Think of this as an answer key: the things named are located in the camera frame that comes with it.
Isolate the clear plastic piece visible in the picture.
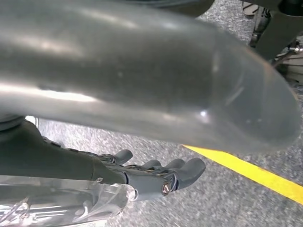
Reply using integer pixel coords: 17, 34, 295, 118
0, 175, 138, 227

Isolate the yellow floor tape square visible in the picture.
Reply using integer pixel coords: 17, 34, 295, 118
184, 144, 303, 206

